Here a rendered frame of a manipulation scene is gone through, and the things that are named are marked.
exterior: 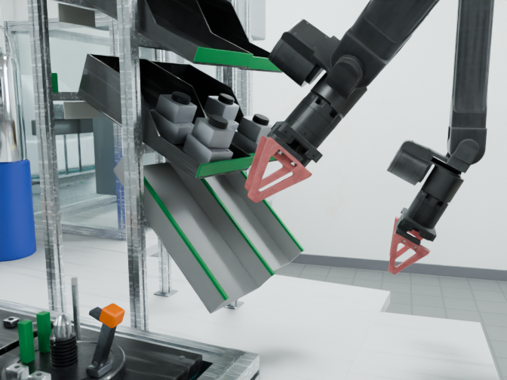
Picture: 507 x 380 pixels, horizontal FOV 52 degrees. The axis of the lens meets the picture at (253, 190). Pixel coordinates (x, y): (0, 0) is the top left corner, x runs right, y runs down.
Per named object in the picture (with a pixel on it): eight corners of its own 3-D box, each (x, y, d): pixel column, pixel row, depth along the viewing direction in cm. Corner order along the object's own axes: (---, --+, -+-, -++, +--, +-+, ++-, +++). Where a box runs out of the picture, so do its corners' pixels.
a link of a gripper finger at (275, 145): (230, 184, 62) (281, 124, 61) (229, 178, 69) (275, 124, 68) (273, 220, 63) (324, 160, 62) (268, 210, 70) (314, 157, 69)
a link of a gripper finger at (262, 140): (229, 178, 69) (275, 124, 68) (229, 173, 76) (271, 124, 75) (268, 211, 69) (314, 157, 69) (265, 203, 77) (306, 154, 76)
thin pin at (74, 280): (82, 338, 68) (78, 276, 67) (78, 341, 68) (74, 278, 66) (78, 337, 69) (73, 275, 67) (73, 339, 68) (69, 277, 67)
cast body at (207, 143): (227, 170, 80) (243, 129, 78) (206, 170, 77) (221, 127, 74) (196, 144, 85) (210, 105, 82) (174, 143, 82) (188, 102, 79)
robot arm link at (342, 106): (376, 79, 65) (370, 88, 70) (333, 44, 65) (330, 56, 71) (339, 122, 65) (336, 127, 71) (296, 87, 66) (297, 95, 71)
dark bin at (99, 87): (248, 170, 85) (265, 129, 82) (196, 179, 74) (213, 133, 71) (136, 96, 97) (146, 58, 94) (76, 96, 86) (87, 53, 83)
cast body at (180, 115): (192, 142, 85) (205, 103, 82) (173, 145, 81) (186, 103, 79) (157, 120, 89) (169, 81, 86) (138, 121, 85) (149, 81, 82)
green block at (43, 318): (53, 349, 65) (50, 311, 64) (45, 353, 64) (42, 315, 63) (45, 347, 66) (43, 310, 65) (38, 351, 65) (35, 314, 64)
